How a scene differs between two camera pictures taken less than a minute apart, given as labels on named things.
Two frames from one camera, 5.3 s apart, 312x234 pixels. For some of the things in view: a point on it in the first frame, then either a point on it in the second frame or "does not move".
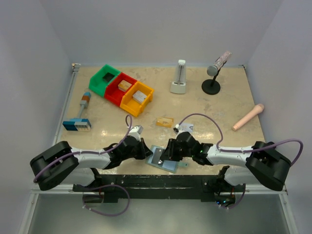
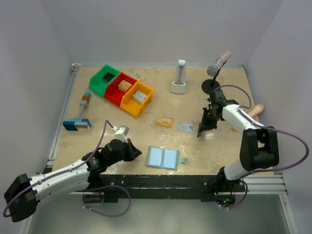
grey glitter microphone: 212,70 does not move
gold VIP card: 159,122 does not move
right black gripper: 171,148 to 207,121
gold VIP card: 165,122 does not move
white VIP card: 185,127 does not move
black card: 156,156 to 199,132
